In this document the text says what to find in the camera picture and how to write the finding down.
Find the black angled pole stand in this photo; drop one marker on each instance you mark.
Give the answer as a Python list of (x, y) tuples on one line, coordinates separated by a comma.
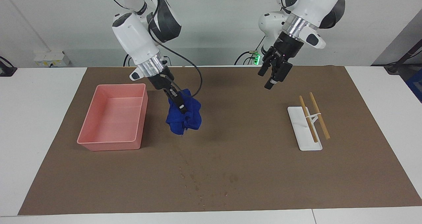
[(404, 57)]

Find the blue box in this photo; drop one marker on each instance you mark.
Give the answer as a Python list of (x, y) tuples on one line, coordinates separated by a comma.
[(416, 85)]

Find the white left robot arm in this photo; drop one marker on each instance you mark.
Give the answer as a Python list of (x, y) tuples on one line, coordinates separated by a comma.
[(316, 3)]

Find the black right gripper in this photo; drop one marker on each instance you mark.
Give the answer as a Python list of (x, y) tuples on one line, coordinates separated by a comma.
[(161, 79)]

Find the black clamp stand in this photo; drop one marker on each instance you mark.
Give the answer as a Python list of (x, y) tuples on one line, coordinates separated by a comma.
[(6, 70)]

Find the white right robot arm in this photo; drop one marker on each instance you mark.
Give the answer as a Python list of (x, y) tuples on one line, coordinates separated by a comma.
[(135, 42)]

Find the pink plastic bin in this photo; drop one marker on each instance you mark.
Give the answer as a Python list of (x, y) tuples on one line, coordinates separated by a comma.
[(113, 118)]

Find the white rack with wooden rods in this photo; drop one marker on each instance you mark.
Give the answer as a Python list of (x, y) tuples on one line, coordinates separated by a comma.
[(305, 138)]

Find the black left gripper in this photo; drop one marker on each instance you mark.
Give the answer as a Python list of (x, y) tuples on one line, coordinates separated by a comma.
[(287, 46)]

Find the blue towel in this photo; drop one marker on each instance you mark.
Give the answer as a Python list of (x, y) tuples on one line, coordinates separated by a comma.
[(184, 122)]

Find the brown table mat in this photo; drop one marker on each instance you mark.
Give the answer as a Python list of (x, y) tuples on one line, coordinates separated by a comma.
[(237, 145)]

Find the white wall socket box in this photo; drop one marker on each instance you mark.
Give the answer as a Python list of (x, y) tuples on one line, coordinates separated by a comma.
[(49, 58)]

